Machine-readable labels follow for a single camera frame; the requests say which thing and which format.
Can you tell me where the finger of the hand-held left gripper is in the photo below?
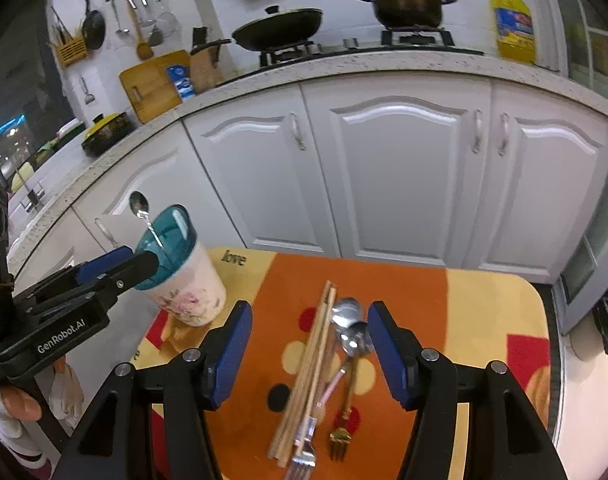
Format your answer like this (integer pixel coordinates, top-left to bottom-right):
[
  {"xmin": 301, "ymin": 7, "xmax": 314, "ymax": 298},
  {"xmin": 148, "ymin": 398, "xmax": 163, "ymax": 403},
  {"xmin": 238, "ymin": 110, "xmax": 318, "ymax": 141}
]
[
  {"xmin": 19, "ymin": 246, "xmax": 137, "ymax": 307},
  {"xmin": 26, "ymin": 251, "xmax": 158, "ymax": 328}
]

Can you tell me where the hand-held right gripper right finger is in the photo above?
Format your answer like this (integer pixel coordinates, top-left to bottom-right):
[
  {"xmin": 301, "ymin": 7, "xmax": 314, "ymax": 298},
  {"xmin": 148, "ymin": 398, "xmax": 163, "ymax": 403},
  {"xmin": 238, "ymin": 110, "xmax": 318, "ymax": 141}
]
[{"xmin": 366, "ymin": 301, "xmax": 570, "ymax": 480}]

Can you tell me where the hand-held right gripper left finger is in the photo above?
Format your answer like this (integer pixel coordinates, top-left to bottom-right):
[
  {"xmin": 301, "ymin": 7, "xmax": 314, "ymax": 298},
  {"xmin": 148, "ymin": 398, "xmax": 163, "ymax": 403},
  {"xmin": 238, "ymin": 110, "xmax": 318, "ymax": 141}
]
[{"xmin": 49, "ymin": 301, "xmax": 253, "ymax": 480}]

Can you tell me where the silver spoon brown handle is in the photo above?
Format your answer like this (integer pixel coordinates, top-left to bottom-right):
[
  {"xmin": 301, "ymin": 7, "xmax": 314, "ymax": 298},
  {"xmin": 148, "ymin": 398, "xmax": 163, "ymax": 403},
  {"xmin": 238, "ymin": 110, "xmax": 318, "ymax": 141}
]
[{"xmin": 336, "ymin": 321, "xmax": 374, "ymax": 411}]

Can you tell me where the white floral cup teal lid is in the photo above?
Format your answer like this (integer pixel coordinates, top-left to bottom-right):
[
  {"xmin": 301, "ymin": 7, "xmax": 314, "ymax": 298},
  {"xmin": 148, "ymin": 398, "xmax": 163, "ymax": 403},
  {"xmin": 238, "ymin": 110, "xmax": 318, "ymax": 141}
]
[{"xmin": 133, "ymin": 204, "xmax": 228, "ymax": 328}]

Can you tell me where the silver spoon pink handle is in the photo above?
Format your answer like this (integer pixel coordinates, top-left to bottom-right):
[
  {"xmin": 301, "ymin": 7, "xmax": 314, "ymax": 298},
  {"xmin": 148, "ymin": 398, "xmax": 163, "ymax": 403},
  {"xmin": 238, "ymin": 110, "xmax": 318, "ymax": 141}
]
[{"xmin": 311, "ymin": 298, "xmax": 363, "ymax": 413}]

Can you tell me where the wooden chopstick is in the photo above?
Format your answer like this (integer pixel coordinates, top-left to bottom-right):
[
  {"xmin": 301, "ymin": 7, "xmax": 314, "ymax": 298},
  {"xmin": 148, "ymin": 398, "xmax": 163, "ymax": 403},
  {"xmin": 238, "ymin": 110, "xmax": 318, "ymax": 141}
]
[
  {"xmin": 284, "ymin": 285, "xmax": 339, "ymax": 465},
  {"xmin": 268, "ymin": 281, "xmax": 331, "ymax": 457},
  {"xmin": 278, "ymin": 284, "xmax": 336, "ymax": 464},
  {"xmin": 273, "ymin": 282, "xmax": 333, "ymax": 461}
]

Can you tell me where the silver spoon twisted handle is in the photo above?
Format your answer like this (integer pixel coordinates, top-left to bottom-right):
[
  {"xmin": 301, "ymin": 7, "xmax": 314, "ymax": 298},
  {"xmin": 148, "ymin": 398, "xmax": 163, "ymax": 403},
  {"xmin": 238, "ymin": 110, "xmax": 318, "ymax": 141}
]
[{"xmin": 129, "ymin": 191, "xmax": 167, "ymax": 261}]

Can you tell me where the gold fork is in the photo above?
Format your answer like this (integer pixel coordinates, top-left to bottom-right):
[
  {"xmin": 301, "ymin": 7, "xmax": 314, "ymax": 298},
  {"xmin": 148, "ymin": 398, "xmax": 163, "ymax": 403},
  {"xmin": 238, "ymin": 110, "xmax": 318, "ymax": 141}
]
[{"xmin": 326, "ymin": 360, "xmax": 360, "ymax": 462}]

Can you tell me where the person's left forearm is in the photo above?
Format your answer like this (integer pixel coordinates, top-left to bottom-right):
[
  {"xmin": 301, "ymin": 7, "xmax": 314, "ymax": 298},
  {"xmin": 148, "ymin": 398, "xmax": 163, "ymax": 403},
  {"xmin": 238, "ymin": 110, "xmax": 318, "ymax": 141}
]
[{"xmin": 0, "ymin": 452, "xmax": 54, "ymax": 480}]

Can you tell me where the person's left hand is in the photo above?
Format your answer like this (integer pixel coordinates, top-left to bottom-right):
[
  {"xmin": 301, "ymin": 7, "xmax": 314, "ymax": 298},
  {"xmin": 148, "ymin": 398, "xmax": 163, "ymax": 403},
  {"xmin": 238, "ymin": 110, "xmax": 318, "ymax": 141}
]
[{"xmin": 0, "ymin": 358, "xmax": 85, "ymax": 463}]

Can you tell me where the white cabinet door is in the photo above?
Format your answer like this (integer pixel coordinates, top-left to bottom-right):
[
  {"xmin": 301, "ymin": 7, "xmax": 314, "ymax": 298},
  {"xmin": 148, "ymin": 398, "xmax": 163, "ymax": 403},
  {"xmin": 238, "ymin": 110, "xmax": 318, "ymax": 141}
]
[
  {"xmin": 464, "ymin": 82, "xmax": 608, "ymax": 283},
  {"xmin": 301, "ymin": 80, "xmax": 492, "ymax": 268},
  {"xmin": 71, "ymin": 125, "xmax": 225, "ymax": 271},
  {"xmin": 184, "ymin": 82, "xmax": 342, "ymax": 261}
]

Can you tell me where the orange yellow patterned mat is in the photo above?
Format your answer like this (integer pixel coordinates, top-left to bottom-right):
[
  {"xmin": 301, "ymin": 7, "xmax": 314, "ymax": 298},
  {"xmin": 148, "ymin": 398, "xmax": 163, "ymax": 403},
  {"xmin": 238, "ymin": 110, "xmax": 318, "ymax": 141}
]
[{"xmin": 131, "ymin": 246, "xmax": 552, "ymax": 480}]

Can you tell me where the black pot yellow lid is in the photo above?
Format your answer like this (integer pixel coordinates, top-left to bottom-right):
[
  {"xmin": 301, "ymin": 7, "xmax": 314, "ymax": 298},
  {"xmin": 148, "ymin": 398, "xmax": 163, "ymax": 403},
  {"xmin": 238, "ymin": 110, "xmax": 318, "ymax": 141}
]
[{"xmin": 81, "ymin": 112, "xmax": 135, "ymax": 157}]

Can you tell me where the wooden cutting board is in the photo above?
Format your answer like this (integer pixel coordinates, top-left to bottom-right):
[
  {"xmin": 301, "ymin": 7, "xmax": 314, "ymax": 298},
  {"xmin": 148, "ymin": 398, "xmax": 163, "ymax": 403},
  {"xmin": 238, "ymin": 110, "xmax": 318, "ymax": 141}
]
[{"xmin": 119, "ymin": 50, "xmax": 192, "ymax": 125}]

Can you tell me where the blue carton box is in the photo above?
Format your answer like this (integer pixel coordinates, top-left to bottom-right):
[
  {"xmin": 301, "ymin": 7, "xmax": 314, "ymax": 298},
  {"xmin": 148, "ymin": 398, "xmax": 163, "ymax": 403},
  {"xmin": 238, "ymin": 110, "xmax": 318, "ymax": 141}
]
[{"xmin": 166, "ymin": 64, "xmax": 195, "ymax": 102}]

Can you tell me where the yellow utensil holder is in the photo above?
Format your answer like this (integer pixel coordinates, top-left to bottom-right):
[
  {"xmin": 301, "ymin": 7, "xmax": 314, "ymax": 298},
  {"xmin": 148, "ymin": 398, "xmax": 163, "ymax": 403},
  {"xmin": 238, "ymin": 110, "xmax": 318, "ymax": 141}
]
[{"xmin": 49, "ymin": 7, "xmax": 87, "ymax": 68}]

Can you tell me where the wooden spatula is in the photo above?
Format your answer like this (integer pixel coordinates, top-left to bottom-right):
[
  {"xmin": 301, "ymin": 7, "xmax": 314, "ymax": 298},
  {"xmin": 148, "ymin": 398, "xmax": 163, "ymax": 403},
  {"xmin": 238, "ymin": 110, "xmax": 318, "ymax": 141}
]
[{"xmin": 126, "ymin": 0, "xmax": 155, "ymax": 60}]

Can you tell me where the wooden knife block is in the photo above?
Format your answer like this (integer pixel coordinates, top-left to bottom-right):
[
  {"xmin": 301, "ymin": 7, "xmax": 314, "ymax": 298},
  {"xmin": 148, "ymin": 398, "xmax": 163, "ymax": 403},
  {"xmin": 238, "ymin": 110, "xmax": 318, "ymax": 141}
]
[{"xmin": 190, "ymin": 25, "xmax": 232, "ymax": 94}]

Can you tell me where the white glass door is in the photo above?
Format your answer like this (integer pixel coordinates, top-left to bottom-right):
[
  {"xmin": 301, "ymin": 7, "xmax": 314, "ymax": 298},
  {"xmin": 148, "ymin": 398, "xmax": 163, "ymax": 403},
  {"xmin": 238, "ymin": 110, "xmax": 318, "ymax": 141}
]
[{"xmin": 544, "ymin": 0, "xmax": 608, "ymax": 336}]

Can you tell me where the black frying pan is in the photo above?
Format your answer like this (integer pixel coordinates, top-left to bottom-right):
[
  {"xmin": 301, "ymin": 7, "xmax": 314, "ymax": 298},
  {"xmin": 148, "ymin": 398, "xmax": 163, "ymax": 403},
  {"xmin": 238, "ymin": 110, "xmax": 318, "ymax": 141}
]
[{"xmin": 81, "ymin": 0, "xmax": 106, "ymax": 51}]

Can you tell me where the metal ladle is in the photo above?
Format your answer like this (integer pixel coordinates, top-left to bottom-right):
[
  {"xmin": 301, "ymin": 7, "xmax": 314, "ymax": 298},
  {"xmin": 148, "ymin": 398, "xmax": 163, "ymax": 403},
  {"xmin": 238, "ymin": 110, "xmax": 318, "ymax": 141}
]
[{"xmin": 111, "ymin": 0, "xmax": 130, "ymax": 37}]

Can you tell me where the mesh strainer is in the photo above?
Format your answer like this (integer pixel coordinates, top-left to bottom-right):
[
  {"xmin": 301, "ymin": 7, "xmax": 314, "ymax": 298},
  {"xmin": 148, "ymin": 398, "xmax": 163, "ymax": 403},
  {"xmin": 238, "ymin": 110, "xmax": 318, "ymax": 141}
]
[{"xmin": 146, "ymin": 10, "xmax": 179, "ymax": 47}]

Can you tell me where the black wok with lid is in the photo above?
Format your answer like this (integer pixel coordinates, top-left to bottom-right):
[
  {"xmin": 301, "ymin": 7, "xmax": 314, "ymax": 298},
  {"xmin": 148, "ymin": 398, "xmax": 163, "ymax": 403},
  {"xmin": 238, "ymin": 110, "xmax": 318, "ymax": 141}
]
[{"xmin": 231, "ymin": 6, "xmax": 325, "ymax": 52}]

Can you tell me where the black gas stove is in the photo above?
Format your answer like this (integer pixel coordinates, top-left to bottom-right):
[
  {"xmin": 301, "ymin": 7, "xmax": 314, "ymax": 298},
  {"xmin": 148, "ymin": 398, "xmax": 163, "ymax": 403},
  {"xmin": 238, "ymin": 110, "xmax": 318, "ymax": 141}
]
[{"xmin": 219, "ymin": 27, "xmax": 485, "ymax": 83}]

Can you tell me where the yellow cooking oil bottle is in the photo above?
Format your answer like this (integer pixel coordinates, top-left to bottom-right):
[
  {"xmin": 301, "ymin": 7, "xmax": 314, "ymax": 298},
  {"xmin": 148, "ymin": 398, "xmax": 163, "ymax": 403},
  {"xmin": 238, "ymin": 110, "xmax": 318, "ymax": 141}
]
[{"xmin": 490, "ymin": 0, "xmax": 536, "ymax": 64}]

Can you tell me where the brass stock pot with lid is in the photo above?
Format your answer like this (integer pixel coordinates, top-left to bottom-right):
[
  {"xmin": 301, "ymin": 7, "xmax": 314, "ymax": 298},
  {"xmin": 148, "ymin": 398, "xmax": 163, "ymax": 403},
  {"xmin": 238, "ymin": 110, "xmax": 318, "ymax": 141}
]
[{"xmin": 353, "ymin": 0, "xmax": 458, "ymax": 29}]

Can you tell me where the silver cabinet handle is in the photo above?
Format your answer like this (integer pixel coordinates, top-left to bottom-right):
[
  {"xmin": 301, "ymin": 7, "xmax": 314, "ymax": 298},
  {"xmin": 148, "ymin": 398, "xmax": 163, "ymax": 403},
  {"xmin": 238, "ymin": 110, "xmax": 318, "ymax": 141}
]
[
  {"xmin": 498, "ymin": 112, "xmax": 511, "ymax": 157},
  {"xmin": 290, "ymin": 112, "xmax": 307, "ymax": 152},
  {"xmin": 94, "ymin": 217, "xmax": 119, "ymax": 250},
  {"xmin": 470, "ymin": 109, "xmax": 485, "ymax": 155}
]

